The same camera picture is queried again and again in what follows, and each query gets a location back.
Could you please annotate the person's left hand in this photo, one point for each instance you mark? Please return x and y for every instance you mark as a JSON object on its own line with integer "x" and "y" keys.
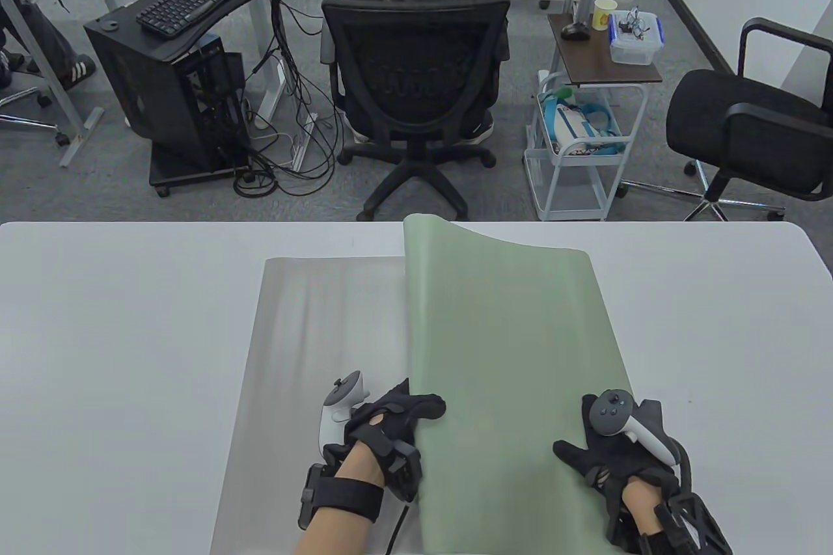
{"x": 397, "y": 415}

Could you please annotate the person's right hand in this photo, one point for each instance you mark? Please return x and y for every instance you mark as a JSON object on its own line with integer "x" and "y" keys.
{"x": 605, "y": 457}

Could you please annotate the grey white hand controller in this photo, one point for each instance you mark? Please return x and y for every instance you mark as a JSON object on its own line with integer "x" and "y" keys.
{"x": 341, "y": 399}
{"x": 612, "y": 415}

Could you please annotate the grey desk mat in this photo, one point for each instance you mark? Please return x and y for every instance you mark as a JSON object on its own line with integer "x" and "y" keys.
{"x": 312, "y": 386}

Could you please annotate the pale green desk mat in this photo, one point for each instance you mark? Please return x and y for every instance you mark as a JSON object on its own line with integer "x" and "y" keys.
{"x": 507, "y": 353}

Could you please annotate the person's right forearm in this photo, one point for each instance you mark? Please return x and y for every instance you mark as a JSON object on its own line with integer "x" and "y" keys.
{"x": 641, "y": 509}

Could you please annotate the person's left forearm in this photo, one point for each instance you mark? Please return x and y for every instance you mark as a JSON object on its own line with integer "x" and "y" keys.
{"x": 338, "y": 529}

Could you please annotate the black left glove sensor box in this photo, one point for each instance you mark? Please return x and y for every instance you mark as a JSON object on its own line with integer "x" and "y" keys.
{"x": 403, "y": 467}

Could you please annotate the white power strip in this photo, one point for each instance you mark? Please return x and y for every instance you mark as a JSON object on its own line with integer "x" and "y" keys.
{"x": 300, "y": 155}

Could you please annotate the black rolling computer platform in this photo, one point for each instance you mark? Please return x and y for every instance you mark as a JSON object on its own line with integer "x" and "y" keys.
{"x": 169, "y": 174}

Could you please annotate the blue and white bag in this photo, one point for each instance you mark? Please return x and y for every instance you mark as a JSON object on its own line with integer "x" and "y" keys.
{"x": 573, "y": 125}

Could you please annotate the black mesh office chair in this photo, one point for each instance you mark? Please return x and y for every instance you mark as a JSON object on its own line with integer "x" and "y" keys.
{"x": 416, "y": 60}

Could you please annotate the black armchair with chrome legs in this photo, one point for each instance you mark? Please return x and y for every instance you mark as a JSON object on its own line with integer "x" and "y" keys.
{"x": 735, "y": 119}

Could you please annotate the brown side table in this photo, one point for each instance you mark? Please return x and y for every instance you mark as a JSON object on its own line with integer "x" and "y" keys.
{"x": 586, "y": 60}

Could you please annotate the clear box with blue latches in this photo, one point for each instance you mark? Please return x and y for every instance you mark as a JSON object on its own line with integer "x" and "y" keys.
{"x": 634, "y": 47}

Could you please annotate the black computer mouse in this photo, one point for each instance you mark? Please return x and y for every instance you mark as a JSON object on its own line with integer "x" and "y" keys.
{"x": 575, "y": 30}

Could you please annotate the black computer tower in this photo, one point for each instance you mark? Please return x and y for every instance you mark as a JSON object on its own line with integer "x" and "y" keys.
{"x": 130, "y": 73}

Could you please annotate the chrome office chair base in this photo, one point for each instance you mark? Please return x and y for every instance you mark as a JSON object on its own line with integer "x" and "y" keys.
{"x": 62, "y": 138}

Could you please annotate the yellow paper cup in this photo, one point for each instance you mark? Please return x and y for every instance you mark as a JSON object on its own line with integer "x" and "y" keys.
{"x": 603, "y": 15}

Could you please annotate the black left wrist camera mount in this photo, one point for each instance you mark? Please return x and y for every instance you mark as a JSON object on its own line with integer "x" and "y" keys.
{"x": 341, "y": 496}

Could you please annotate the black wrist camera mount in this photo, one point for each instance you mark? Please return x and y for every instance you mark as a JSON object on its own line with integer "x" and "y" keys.
{"x": 341, "y": 496}
{"x": 690, "y": 526}

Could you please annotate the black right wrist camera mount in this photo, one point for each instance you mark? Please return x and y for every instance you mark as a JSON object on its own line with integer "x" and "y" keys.
{"x": 690, "y": 526}

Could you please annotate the grey metal desk frame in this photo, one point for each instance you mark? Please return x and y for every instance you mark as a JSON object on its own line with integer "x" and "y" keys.
{"x": 81, "y": 138}

